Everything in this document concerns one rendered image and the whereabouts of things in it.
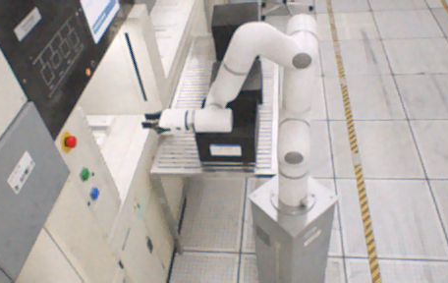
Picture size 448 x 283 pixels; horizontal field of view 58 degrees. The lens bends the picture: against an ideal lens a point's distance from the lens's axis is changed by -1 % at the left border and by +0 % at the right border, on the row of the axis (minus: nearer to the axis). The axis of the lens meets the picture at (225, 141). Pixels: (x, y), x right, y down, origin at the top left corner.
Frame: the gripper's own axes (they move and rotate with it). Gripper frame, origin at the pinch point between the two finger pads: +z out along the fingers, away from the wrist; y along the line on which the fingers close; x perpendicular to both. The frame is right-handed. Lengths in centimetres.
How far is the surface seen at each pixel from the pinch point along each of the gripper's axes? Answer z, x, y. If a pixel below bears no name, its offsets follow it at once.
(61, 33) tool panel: 14.8, 42.0, -8.6
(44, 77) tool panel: 14.8, 37.6, -24.5
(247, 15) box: -29, -17, 116
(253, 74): -34, -33, 76
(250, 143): -35.5, -30.0, 18.3
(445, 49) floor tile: -199, -118, 233
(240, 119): -28, -39, 46
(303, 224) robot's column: -58, -43, -15
